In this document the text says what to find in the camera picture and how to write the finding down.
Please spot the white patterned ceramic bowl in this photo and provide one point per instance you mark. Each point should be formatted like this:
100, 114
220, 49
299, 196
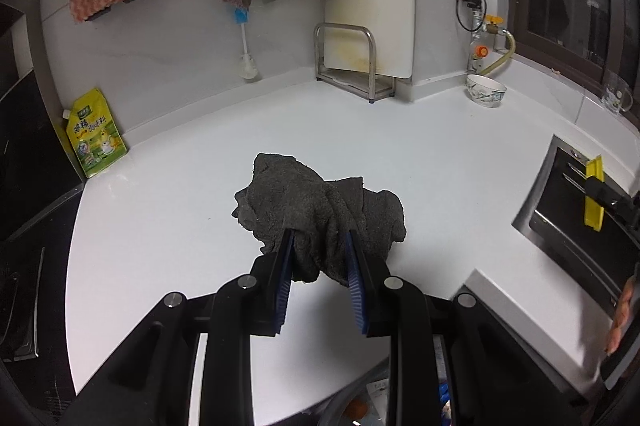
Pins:
484, 91

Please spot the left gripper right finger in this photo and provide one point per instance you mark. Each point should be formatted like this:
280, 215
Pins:
370, 284

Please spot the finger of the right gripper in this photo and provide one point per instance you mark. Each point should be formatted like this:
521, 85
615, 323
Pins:
601, 193

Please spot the blue white bottle brush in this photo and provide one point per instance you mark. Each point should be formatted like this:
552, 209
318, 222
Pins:
248, 68

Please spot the yellow green seasoning pouch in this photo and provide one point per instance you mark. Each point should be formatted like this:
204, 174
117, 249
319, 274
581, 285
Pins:
93, 133

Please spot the clear glass mug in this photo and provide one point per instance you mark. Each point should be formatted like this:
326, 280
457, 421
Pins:
616, 96

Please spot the grey perforated trash bin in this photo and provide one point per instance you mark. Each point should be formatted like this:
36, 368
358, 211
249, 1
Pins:
363, 402

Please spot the yellow gas valve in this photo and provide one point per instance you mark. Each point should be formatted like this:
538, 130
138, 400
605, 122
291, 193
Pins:
493, 24

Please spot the yellow rimmed container lid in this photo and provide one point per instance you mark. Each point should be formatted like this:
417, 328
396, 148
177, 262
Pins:
594, 211

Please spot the black sink basin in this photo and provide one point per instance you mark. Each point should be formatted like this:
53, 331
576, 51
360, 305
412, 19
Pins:
552, 217

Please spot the dark grey rag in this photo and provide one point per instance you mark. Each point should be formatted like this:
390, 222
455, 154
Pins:
285, 194

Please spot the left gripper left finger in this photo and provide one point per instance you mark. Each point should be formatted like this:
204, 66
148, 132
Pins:
269, 296

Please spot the metal cutting board rack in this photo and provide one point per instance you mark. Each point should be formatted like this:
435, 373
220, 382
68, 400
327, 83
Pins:
359, 75

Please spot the black stove hood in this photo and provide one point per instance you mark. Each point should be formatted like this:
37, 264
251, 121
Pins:
39, 173

